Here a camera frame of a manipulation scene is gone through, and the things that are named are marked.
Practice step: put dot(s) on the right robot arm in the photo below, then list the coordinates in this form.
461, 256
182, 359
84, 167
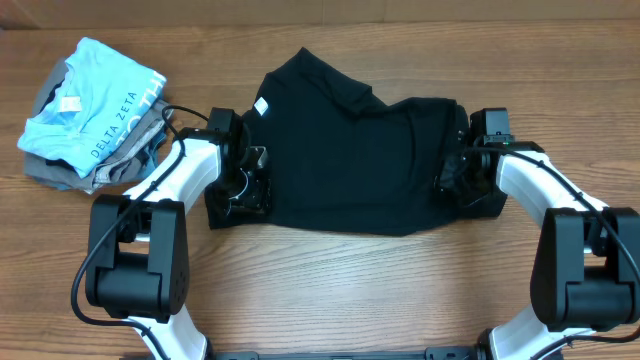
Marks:
585, 277

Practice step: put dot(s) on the light blue folded t-shirt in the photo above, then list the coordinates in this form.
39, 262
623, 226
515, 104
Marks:
103, 97

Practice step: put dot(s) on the black t-shirt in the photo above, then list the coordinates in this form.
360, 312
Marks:
342, 160

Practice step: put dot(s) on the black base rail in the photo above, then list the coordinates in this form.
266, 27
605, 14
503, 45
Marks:
340, 356

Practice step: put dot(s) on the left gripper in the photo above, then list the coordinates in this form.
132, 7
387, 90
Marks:
258, 196

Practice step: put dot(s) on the grey folded shirt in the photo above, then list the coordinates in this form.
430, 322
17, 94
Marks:
151, 119

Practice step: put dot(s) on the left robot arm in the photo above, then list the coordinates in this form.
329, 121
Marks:
137, 263

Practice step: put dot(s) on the dark blue folded shirt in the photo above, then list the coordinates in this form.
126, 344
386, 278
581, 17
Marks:
132, 161

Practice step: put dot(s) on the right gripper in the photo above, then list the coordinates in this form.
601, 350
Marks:
446, 182

